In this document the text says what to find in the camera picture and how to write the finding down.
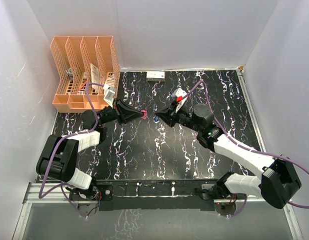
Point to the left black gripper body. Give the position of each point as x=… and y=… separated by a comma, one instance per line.
x=108, y=115

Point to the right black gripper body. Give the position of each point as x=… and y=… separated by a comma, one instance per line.
x=185, y=120

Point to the key with blue tag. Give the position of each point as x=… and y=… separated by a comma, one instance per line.
x=156, y=119

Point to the pink strap keyring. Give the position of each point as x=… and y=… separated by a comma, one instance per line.
x=144, y=114

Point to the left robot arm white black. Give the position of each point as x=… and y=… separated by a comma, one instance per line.
x=58, y=159

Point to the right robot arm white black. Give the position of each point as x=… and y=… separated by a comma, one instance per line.
x=273, y=179

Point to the white labelled packet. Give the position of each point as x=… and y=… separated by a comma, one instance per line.
x=109, y=82

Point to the white small cardboard box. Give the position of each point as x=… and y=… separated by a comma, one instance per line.
x=155, y=76

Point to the white paper packet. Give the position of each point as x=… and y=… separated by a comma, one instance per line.
x=95, y=77

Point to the orange plastic file organizer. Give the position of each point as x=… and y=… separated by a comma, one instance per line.
x=77, y=52

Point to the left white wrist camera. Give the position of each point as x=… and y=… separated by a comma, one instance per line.
x=109, y=94

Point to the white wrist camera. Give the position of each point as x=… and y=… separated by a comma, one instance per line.
x=180, y=96
x=109, y=94

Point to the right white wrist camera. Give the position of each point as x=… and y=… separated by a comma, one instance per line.
x=180, y=96

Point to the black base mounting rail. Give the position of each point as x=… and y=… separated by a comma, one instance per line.
x=167, y=194

